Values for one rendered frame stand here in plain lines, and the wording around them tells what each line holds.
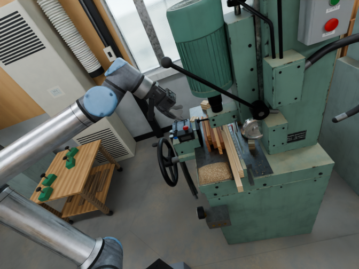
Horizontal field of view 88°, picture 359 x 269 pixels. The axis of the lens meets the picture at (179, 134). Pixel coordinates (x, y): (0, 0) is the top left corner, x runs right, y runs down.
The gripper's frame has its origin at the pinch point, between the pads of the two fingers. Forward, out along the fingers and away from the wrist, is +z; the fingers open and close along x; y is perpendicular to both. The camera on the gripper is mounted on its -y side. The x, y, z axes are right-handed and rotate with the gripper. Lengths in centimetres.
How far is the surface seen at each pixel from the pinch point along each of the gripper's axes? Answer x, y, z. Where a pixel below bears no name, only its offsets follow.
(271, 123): -18.1, 30.1, 17.4
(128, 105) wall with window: 127, -96, 4
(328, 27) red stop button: -18, 56, 0
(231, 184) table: -26.4, 2.3, 26.3
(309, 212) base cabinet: -22, 10, 91
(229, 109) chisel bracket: -1.8, 19.4, 12.5
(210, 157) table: -11.8, -1.4, 20.0
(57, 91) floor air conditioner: 95, -103, -63
